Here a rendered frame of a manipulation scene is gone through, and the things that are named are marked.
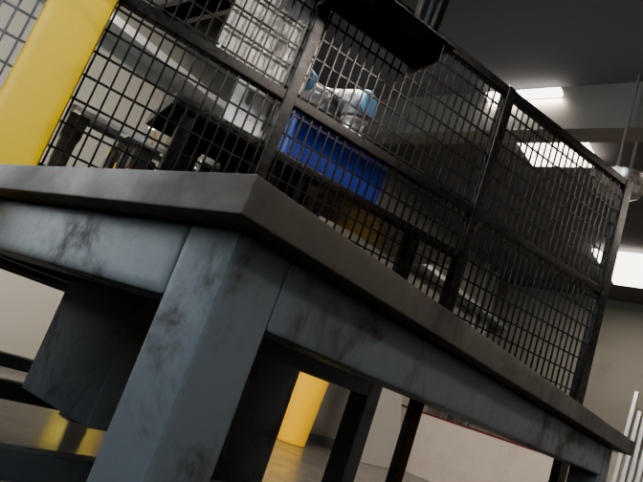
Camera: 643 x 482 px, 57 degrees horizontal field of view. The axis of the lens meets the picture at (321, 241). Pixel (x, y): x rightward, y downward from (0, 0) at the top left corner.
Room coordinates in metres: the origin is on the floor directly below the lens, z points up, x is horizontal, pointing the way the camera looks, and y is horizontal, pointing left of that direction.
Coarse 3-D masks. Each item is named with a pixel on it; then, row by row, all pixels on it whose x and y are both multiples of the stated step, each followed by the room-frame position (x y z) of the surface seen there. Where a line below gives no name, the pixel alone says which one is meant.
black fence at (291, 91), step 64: (0, 0) 1.02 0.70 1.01; (128, 0) 1.09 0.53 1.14; (192, 0) 1.16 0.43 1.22; (192, 64) 1.18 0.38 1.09; (256, 64) 1.24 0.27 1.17; (320, 128) 1.33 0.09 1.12; (512, 128) 1.61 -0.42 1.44; (384, 192) 1.44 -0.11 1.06; (448, 192) 1.52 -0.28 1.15; (576, 256) 1.80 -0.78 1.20; (512, 320) 1.70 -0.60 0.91; (576, 320) 1.83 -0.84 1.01; (576, 384) 1.86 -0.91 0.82
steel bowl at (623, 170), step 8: (616, 168) 3.58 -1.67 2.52; (624, 168) 3.56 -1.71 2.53; (632, 168) 3.54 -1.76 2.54; (624, 176) 3.56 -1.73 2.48; (632, 176) 3.55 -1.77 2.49; (640, 176) 3.55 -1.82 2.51; (600, 184) 3.70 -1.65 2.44; (608, 184) 3.65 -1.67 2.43; (640, 184) 3.57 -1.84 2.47; (600, 192) 3.78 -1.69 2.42; (616, 192) 3.66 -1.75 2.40; (632, 192) 3.62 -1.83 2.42; (640, 192) 3.62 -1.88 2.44; (632, 200) 3.73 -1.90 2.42
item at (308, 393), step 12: (300, 372) 5.84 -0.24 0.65; (300, 384) 5.83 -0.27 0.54; (312, 384) 5.83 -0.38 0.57; (324, 384) 5.91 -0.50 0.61; (300, 396) 5.83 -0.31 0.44; (312, 396) 5.85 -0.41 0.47; (288, 408) 5.86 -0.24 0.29; (300, 408) 5.84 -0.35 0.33; (312, 408) 5.88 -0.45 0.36; (288, 420) 5.85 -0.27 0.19; (300, 420) 5.85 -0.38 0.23; (312, 420) 5.93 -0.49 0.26; (288, 432) 5.85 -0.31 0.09; (300, 432) 5.87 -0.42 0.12; (300, 444) 5.91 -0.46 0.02
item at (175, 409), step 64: (0, 256) 1.19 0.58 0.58; (64, 256) 0.76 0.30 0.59; (128, 256) 0.67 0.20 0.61; (192, 256) 0.59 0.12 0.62; (256, 256) 0.58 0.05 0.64; (64, 320) 1.21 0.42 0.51; (128, 320) 1.07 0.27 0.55; (192, 320) 0.57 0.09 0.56; (256, 320) 0.60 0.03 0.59; (320, 320) 0.67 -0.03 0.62; (384, 320) 0.76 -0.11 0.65; (0, 384) 2.13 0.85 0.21; (64, 384) 1.15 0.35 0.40; (128, 384) 0.60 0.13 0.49; (192, 384) 0.56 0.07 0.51; (384, 384) 0.84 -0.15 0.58; (448, 384) 0.91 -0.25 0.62; (0, 448) 1.30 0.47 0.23; (128, 448) 0.58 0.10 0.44; (192, 448) 0.58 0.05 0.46; (576, 448) 1.43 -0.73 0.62
